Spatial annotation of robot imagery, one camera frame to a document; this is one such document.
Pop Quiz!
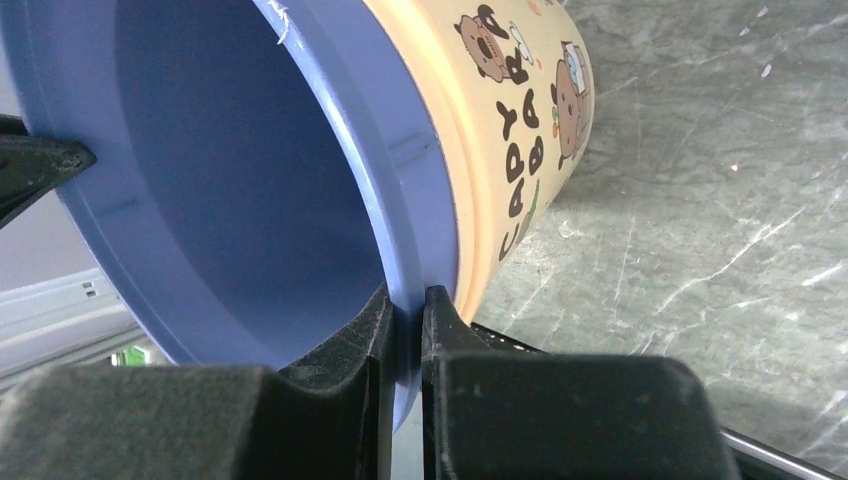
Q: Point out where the blue bucket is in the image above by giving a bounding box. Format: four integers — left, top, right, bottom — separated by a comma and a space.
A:
1, 1, 458, 424

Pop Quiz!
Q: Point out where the cream cartoon bucket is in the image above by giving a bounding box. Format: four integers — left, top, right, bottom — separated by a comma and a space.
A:
369, 1, 595, 321

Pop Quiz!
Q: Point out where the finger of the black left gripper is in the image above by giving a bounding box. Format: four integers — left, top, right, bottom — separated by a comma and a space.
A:
1, 114, 97, 227

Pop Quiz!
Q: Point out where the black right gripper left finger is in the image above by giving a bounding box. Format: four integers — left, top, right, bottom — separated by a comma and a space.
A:
1, 288, 393, 479

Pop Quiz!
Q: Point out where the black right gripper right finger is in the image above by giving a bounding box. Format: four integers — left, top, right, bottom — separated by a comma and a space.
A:
422, 286, 739, 479

